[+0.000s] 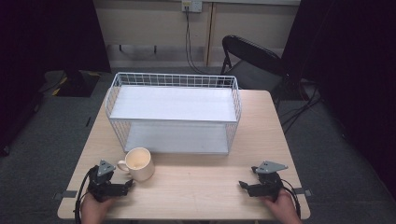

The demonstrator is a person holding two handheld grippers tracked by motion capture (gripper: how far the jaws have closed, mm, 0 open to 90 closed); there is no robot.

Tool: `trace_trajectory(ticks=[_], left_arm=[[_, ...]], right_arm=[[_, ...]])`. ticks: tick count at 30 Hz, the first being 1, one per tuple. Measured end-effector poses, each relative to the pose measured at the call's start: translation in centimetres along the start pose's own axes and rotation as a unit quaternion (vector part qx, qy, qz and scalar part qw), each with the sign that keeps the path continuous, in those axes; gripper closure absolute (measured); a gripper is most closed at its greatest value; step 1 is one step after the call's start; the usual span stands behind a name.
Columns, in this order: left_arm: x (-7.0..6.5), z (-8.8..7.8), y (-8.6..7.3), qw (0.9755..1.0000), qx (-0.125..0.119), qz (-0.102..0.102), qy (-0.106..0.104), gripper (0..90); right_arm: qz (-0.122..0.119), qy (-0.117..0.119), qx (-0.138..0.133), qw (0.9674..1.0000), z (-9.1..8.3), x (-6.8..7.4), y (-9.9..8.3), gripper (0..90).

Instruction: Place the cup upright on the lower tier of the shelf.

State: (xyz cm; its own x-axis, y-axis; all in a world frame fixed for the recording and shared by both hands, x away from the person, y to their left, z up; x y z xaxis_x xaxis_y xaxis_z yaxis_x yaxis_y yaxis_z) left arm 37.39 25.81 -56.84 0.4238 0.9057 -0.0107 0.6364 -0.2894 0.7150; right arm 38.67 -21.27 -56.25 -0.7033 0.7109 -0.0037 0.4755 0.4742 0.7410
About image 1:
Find cream ceramic cup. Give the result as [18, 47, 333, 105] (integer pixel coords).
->
[117, 147, 156, 182]

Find white wire shelf rack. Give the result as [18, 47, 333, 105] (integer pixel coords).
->
[105, 72, 243, 156]

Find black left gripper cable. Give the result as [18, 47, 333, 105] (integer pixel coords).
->
[74, 165, 99, 224]

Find black curtain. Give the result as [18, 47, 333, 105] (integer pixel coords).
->
[0, 0, 112, 157]
[281, 0, 396, 202]

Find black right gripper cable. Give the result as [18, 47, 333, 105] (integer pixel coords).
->
[279, 178, 303, 220]

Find white wall socket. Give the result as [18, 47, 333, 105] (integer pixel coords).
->
[181, 0, 204, 13]

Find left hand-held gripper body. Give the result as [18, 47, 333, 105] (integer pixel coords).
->
[87, 160, 129, 203]

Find black floor cables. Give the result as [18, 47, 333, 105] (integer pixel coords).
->
[277, 78, 324, 135]

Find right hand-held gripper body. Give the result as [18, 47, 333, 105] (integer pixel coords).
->
[248, 160, 290, 201]

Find black stand base yellow tape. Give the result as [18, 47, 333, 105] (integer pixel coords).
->
[39, 69, 102, 98]

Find person's left hand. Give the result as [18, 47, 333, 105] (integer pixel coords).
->
[80, 192, 117, 224]

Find person's right hand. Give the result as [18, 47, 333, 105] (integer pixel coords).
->
[259, 188, 304, 224]

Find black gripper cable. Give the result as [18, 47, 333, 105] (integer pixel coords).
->
[74, 165, 99, 224]
[279, 178, 303, 220]

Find black wall socket cable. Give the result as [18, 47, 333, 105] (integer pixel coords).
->
[184, 8, 216, 76]

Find grey table strap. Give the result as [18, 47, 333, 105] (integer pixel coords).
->
[292, 188, 313, 198]
[51, 189, 78, 201]

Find black folding chair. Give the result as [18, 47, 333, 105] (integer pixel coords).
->
[219, 35, 301, 95]

